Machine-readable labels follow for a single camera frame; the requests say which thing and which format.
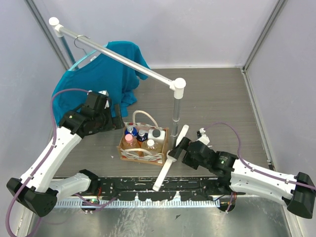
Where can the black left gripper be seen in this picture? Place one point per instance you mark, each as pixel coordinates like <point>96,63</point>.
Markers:
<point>117,116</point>

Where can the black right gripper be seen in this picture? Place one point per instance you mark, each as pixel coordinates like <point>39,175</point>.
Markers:
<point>176,152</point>

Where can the white bottle grey cap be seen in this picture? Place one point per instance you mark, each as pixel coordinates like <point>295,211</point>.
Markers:
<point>156,135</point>

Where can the white metal clothes rack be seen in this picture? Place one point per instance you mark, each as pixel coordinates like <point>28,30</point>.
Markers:
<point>177,86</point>

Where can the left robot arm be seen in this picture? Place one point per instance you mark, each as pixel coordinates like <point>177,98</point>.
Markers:
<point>35,189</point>

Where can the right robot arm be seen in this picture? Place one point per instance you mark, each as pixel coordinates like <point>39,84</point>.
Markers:
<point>296,192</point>

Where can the burlap canvas bag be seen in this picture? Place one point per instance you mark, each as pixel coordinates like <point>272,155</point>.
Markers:
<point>140,155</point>

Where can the pink cap bottle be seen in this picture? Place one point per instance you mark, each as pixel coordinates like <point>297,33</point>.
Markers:
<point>130,142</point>

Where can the clear bottle white cap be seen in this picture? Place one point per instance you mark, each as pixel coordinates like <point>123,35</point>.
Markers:
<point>152,146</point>

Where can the teal t-shirt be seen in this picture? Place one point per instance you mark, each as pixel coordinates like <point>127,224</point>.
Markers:
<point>103,73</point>

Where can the light blue clothes hanger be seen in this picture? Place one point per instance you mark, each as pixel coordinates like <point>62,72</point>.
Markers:
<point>75,66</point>

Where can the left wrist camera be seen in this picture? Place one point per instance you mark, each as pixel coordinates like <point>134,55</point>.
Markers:
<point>108,101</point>

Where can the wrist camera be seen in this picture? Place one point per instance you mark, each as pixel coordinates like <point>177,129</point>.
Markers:
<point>108,101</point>
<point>202,137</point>

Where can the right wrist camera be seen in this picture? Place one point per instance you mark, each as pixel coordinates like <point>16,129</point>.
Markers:
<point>202,137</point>

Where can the white cable duct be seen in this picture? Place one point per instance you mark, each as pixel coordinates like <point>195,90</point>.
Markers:
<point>176,203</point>

